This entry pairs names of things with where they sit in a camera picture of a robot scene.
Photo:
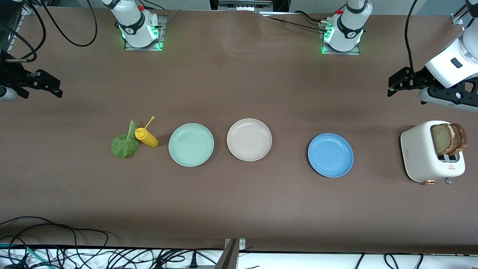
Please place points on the blue plate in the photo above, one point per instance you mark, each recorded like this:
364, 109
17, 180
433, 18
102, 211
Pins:
330, 155

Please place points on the white two-slot toaster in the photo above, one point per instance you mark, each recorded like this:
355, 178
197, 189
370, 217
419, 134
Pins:
418, 149

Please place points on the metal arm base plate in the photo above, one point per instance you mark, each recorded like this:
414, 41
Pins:
356, 52
162, 37

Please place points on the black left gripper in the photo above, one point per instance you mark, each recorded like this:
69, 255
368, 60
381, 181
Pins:
417, 79

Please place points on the brown bread slice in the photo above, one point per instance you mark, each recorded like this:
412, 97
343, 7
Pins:
461, 140
441, 140

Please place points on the beige plate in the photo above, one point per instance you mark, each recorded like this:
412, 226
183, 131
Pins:
249, 139

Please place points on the aluminium frame with black box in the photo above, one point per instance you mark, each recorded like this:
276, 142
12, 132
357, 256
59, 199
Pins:
244, 5

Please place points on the grey metal table bracket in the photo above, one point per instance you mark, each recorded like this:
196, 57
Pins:
229, 257

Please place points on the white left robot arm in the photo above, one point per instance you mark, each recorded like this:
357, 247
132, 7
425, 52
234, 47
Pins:
347, 30

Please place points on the black power plug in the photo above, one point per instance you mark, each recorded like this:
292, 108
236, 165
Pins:
193, 259

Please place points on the brown table cover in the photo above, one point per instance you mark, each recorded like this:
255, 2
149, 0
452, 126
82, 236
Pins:
239, 205

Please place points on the aluminium frame strut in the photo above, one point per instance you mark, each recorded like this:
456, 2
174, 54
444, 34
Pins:
16, 31
457, 18

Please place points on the green lettuce leaf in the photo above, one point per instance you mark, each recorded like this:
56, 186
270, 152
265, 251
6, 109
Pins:
123, 145

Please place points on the yellow mustard squeeze bottle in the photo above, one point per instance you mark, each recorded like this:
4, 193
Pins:
147, 138

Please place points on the grey power strip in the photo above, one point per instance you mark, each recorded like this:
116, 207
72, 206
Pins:
205, 267

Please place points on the mint green plate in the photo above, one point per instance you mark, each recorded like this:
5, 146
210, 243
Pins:
191, 145

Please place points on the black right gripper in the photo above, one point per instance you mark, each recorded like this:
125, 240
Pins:
11, 76

